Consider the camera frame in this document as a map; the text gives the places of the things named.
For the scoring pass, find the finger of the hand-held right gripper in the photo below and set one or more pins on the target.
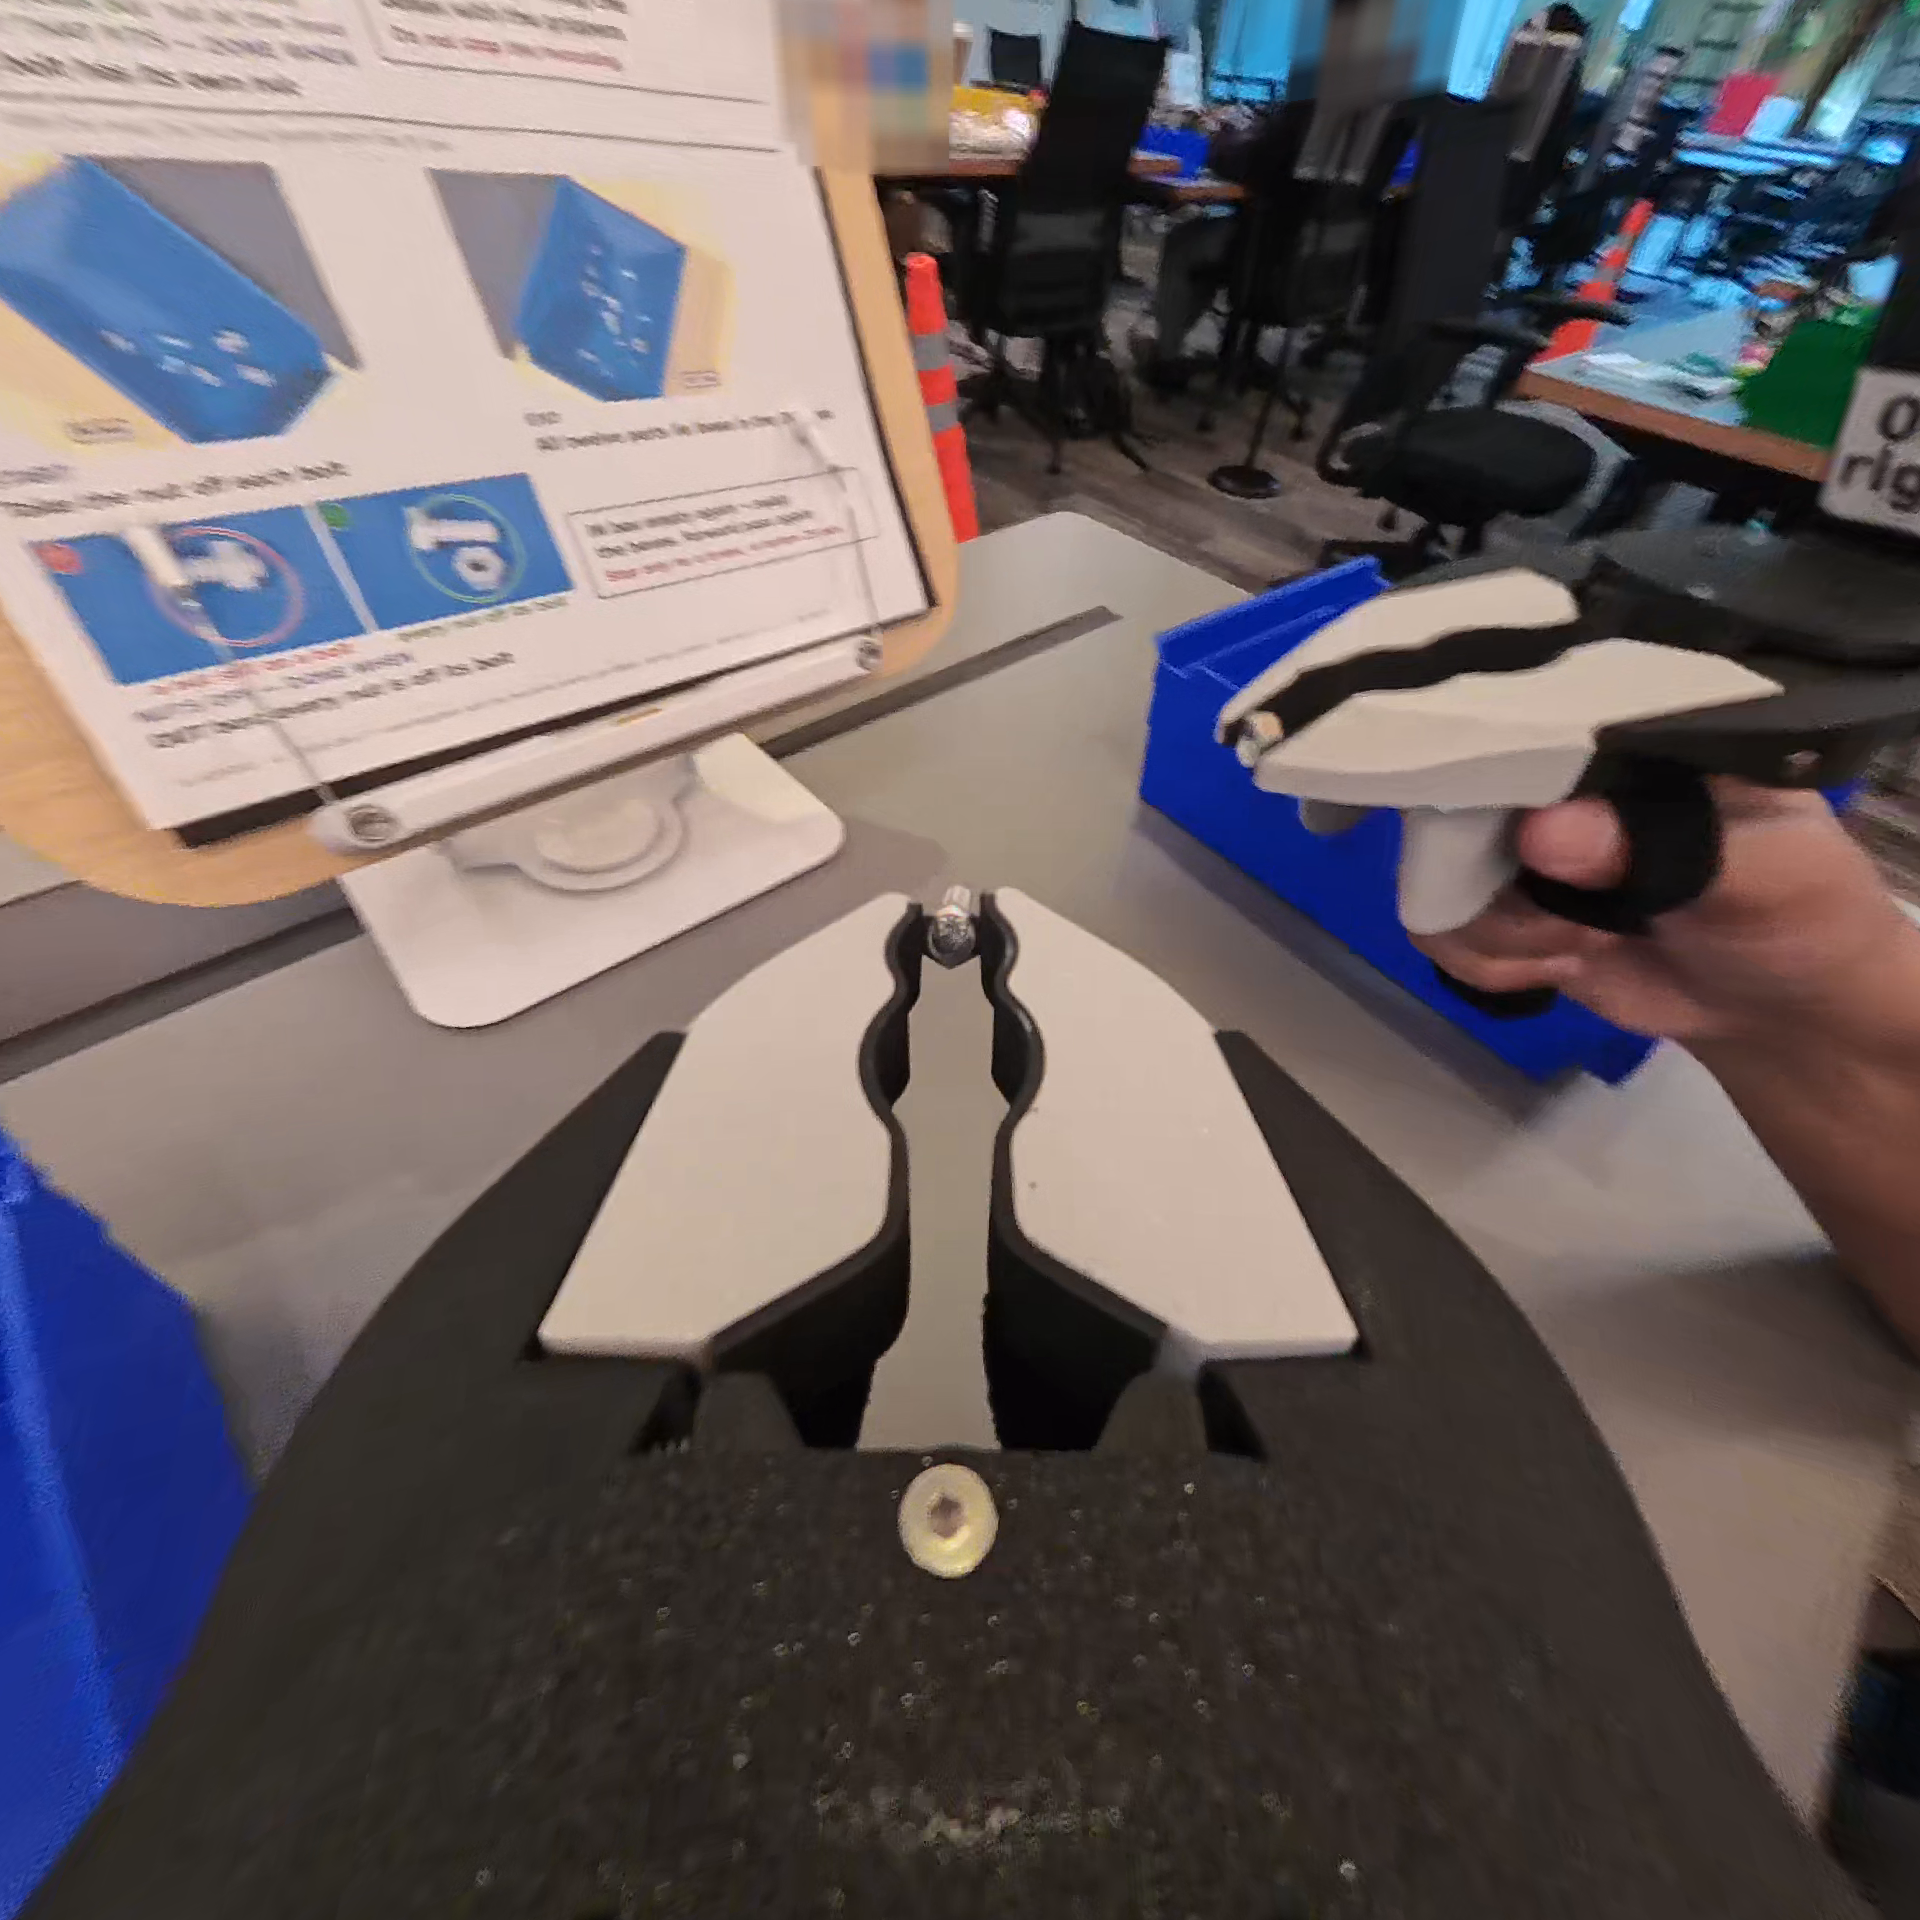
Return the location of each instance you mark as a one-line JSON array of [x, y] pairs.
[[1470, 735], [1425, 612]]

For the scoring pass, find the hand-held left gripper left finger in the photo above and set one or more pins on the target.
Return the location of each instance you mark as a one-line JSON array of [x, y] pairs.
[[721, 1185]]

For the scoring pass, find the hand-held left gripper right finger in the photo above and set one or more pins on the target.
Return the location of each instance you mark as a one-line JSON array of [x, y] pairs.
[[1170, 1185]]

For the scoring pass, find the steel hex nut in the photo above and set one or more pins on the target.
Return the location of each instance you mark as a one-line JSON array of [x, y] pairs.
[[1257, 735]]

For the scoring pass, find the blue plastic bin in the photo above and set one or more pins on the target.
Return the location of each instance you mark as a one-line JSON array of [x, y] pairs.
[[1289, 839], [90, 1500]]

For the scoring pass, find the steel hex bolt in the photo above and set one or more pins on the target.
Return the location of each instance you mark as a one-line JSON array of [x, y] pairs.
[[948, 927]]

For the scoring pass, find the grey desk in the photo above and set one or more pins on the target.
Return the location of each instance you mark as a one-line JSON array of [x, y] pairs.
[[1348, 1200]]

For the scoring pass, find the person's right hand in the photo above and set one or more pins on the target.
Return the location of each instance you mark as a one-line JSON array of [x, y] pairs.
[[1800, 944]]

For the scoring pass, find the green plastic bin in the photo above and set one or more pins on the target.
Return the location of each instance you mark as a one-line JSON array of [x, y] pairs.
[[1800, 376]]

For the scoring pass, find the wooden background table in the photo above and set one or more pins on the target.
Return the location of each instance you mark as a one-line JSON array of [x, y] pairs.
[[1650, 399]]

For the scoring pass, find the wooden document stand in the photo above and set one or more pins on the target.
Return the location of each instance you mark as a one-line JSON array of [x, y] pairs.
[[600, 900]]

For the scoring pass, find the orange striped cone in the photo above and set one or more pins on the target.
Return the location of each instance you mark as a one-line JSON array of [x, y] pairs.
[[942, 405]]

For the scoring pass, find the printed instruction sheet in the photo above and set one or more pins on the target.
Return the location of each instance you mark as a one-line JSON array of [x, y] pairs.
[[450, 450]]

